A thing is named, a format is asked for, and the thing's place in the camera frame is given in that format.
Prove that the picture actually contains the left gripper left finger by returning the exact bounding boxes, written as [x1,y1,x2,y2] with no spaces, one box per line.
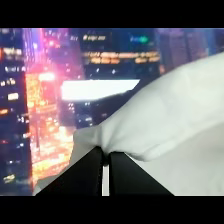
[35,145,104,197]

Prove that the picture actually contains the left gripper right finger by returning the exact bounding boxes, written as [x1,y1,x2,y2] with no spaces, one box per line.
[108,151,175,197]

